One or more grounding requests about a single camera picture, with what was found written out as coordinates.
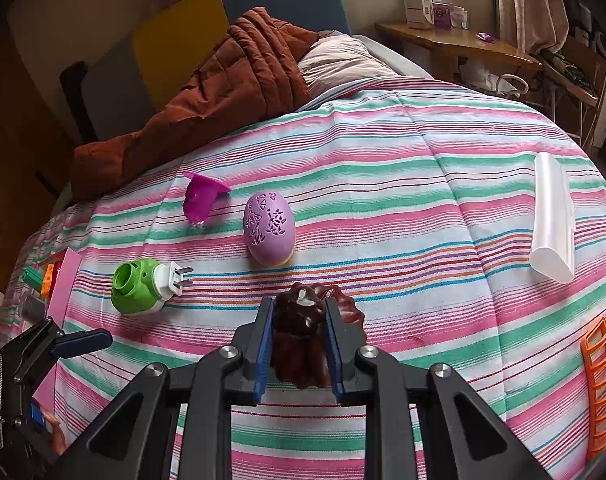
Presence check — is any magenta plastic cup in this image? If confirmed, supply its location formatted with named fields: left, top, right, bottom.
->
left=182, top=171, right=232, bottom=226

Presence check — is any beige pillow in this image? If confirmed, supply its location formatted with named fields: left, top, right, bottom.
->
left=297, top=35, right=399, bottom=101

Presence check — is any wooden wardrobe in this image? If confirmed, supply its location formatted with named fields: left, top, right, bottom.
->
left=0, top=10, right=78, bottom=281

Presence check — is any yellow panel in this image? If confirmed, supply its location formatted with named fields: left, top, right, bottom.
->
left=133, top=0, right=231, bottom=88

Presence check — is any white box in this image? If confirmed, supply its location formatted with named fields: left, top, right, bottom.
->
left=400, top=0, right=436, bottom=30

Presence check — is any brown quilt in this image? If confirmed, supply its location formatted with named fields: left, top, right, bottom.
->
left=70, top=6, right=320, bottom=201

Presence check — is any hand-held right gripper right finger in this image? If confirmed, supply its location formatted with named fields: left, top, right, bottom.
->
left=324, top=297, right=554, bottom=480

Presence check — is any purple perforated egg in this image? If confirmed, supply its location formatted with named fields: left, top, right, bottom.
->
left=243, top=191, right=297, bottom=267

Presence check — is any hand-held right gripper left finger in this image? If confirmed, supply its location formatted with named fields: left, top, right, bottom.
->
left=58, top=297, right=276, bottom=480

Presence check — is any black chair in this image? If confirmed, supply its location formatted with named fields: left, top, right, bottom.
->
left=59, top=60, right=98, bottom=143

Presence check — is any pink box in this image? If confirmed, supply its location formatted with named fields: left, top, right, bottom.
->
left=30, top=247, right=81, bottom=411

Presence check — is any green white plug-in device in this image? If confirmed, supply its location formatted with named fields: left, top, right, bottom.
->
left=110, top=258, right=194, bottom=316

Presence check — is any beige curtain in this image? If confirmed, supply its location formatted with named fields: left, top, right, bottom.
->
left=488, top=0, right=571, bottom=56

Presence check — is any white plastic tube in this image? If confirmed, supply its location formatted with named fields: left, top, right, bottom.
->
left=528, top=152, right=576, bottom=285

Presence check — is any striped bedsheet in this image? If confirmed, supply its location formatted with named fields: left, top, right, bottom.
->
left=0, top=75, right=606, bottom=480

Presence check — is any wooden side table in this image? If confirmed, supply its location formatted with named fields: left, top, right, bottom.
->
left=374, top=21, right=543, bottom=83

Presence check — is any orange plastic rack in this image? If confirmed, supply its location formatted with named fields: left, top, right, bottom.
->
left=580, top=316, right=606, bottom=463

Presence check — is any white cable loop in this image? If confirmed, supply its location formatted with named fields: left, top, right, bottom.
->
left=493, top=74, right=529, bottom=98

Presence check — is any brown scalp massage brush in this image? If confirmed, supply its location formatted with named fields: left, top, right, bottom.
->
left=271, top=282, right=366, bottom=391

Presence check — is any purple box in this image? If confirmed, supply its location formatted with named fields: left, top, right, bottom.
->
left=431, top=1, right=454, bottom=28

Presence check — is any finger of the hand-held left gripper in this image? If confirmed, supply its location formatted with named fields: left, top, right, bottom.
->
left=10, top=316, right=66, bottom=368
left=13, top=329, right=114, bottom=387

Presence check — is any person's left hand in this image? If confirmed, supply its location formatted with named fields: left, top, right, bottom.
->
left=43, top=410, right=68, bottom=457

